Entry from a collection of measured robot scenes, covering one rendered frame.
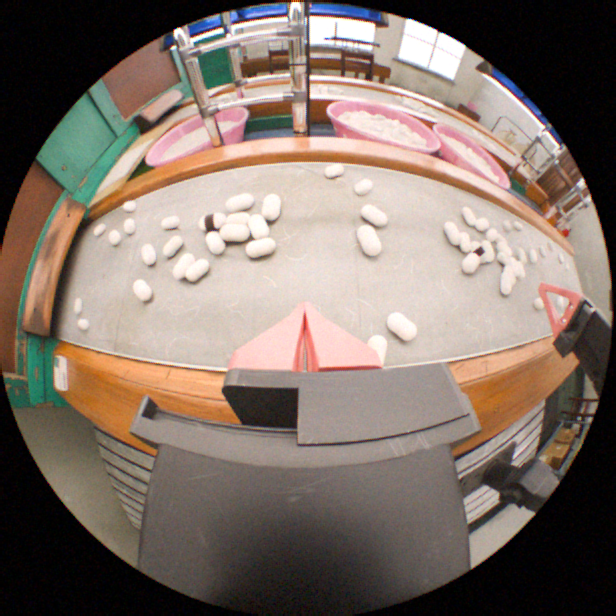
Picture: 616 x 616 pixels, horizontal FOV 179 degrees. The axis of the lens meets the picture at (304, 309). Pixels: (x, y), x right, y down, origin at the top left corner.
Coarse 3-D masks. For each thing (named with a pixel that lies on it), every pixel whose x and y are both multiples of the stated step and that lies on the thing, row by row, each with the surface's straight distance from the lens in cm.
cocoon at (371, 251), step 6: (360, 228) 23; (366, 228) 23; (372, 228) 23; (360, 234) 23; (366, 234) 22; (372, 234) 22; (360, 240) 23; (366, 240) 22; (372, 240) 22; (378, 240) 22; (366, 246) 22; (372, 246) 22; (378, 246) 22; (366, 252) 22; (372, 252) 22; (378, 252) 22
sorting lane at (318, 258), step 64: (192, 192) 36; (256, 192) 30; (320, 192) 28; (384, 192) 31; (448, 192) 41; (128, 256) 37; (320, 256) 22; (384, 256) 24; (448, 256) 30; (512, 256) 47; (64, 320) 58; (128, 320) 31; (192, 320) 23; (256, 320) 20; (384, 320) 21; (448, 320) 26; (512, 320) 38
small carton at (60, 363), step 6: (54, 360) 50; (60, 360) 47; (66, 360) 47; (60, 366) 47; (66, 366) 47; (60, 372) 47; (66, 372) 47; (60, 378) 47; (66, 378) 47; (60, 384) 47; (66, 384) 48; (60, 390) 47; (66, 390) 48
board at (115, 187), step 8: (160, 128) 76; (168, 128) 74; (144, 136) 80; (152, 136) 72; (160, 136) 69; (136, 144) 77; (152, 144) 65; (144, 152) 62; (136, 160) 59; (128, 176) 56; (112, 184) 59; (120, 184) 54; (104, 192) 60; (112, 192) 55; (96, 200) 62; (104, 200) 58; (88, 208) 65
